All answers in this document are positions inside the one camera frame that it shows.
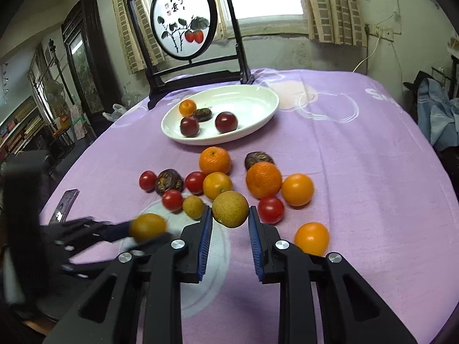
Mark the dark red plum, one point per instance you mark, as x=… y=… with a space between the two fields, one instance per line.
x=189 y=127
x=226 y=122

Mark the dark smartphone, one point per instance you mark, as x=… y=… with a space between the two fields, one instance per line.
x=64 y=206

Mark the white plastic bag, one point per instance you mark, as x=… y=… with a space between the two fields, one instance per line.
x=114 y=111

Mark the checked beige curtain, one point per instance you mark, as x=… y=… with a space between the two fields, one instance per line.
x=125 y=25
x=333 y=7

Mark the small orange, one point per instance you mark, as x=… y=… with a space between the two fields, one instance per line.
x=187 y=107

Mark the purple printed tablecloth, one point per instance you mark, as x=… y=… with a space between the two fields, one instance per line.
x=358 y=186

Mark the bookshelf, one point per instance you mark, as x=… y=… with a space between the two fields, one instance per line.
x=18 y=122

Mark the wall power socket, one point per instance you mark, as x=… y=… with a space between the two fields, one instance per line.
x=385 y=33

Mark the red tomato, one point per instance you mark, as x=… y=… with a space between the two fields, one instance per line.
x=271 y=209
x=195 y=182
x=172 y=200
x=148 y=181

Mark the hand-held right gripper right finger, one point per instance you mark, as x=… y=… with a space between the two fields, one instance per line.
x=255 y=247

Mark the dark wooden cabinet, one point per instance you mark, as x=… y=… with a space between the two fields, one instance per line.
x=89 y=61

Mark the orange tangerine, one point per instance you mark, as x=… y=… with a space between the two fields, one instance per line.
x=263 y=181
x=214 y=160

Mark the white oval plate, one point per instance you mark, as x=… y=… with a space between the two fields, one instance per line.
x=247 y=107

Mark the dark brown passion fruit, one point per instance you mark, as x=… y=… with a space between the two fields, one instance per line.
x=256 y=159
x=202 y=114
x=169 y=182

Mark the round painted screen on stand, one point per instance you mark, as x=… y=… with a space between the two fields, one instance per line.
x=183 y=18

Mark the speckled yellow pear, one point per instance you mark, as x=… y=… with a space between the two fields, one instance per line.
x=230 y=209
x=193 y=208

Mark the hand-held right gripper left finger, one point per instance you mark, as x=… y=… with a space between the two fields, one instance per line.
x=206 y=243

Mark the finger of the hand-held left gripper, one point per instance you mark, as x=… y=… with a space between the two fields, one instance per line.
x=154 y=243
x=107 y=230

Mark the white standing fan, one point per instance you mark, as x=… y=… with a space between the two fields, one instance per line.
x=54 y=91

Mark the black cloth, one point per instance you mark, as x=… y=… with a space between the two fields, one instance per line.
x=417 y=82

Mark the blue clothing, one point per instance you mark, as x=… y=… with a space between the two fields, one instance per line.
x=437 y=114

